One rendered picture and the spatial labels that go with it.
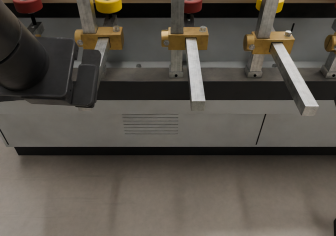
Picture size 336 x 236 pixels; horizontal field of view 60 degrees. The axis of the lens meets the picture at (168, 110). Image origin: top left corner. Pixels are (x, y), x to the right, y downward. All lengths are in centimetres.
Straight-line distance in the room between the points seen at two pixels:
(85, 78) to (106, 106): 74
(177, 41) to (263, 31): 25
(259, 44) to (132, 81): 40
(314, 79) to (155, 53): 57
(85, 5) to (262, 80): 57
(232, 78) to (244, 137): 60
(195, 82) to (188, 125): 73
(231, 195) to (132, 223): 49
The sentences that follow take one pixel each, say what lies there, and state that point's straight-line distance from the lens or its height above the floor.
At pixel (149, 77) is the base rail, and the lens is 94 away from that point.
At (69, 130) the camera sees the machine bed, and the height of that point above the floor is 22.
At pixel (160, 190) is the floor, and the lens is 148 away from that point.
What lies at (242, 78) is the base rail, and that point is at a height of 70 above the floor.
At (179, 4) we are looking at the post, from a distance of 82.
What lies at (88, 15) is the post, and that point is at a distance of 86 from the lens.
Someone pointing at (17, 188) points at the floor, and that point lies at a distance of 166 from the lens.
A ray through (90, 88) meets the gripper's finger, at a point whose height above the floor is 106.
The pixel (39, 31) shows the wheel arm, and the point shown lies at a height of 80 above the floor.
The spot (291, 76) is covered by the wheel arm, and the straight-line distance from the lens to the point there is 79.
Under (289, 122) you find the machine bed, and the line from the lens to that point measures 150.
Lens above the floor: 125
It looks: 42 degrees down
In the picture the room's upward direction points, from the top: straight up
